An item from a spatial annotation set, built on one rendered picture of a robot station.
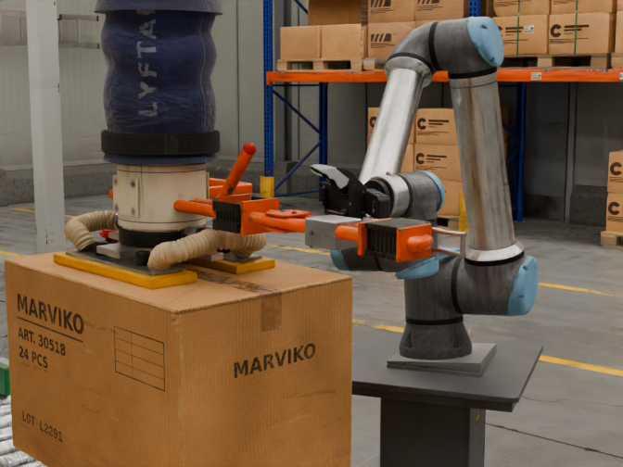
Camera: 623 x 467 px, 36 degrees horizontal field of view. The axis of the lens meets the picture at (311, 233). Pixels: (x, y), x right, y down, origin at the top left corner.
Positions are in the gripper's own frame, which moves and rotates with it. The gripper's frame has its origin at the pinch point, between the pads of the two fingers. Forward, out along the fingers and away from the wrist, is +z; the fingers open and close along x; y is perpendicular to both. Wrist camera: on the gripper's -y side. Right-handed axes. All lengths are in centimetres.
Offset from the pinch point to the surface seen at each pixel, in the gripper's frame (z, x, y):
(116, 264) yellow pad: 25.9, -10.6, 25.3
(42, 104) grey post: -139, 12, 345
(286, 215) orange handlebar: 15.8, 1.0, -9.9
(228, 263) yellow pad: 8.2, -11.2, 14.4
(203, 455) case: 28.8, -38.5, -3.3
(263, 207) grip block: 12.6, 1.3, -0.7
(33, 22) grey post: -139, 54, 349
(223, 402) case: 24.4, -30.4, -3.5
